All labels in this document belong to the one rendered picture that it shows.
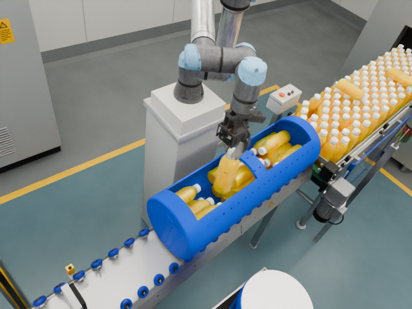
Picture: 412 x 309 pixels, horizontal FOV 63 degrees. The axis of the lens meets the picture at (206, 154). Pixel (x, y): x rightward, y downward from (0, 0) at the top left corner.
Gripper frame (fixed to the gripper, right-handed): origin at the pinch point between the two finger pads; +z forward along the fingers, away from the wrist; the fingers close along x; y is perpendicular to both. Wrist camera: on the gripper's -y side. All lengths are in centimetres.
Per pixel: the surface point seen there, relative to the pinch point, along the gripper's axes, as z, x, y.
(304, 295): 43, 46, -6
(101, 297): 53, -5, 51
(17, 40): 32, -159, 14
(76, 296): 39, -5, 60
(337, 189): 59, 22, -82
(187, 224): 24.4, 2.0, 19.0
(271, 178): 27.1, 5.6, -26.5
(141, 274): 53, -3, 35
